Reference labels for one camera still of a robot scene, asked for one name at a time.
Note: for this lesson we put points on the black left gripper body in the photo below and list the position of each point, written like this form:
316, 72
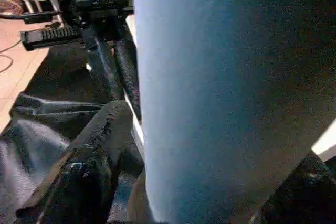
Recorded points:
89, 9

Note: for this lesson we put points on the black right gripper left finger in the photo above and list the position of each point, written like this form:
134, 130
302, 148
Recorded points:
84, 171

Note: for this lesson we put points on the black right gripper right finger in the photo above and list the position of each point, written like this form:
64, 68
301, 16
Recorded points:
304, 192

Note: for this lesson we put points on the white plastic table leg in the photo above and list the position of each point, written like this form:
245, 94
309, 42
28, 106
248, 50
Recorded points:
231, 87

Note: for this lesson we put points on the black plastic mat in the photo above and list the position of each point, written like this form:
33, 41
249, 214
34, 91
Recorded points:
47, 129

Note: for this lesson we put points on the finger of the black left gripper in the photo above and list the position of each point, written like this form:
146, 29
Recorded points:
105, 66
128, 72

